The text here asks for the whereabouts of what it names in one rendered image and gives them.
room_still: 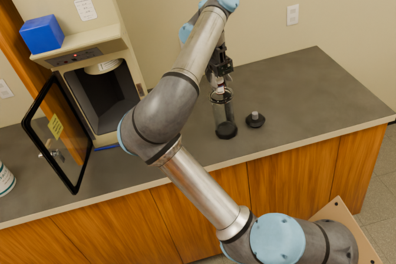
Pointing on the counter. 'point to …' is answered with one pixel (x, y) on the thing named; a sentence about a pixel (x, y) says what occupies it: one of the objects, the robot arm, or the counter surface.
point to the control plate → (74, 57)
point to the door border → (42, 148)
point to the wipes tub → (6, 180)
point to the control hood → (69, 43)
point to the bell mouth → (103, 66)
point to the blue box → (42, 34)
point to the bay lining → (101, 91)
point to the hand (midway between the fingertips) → (219, 85)
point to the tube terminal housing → (68, 26)
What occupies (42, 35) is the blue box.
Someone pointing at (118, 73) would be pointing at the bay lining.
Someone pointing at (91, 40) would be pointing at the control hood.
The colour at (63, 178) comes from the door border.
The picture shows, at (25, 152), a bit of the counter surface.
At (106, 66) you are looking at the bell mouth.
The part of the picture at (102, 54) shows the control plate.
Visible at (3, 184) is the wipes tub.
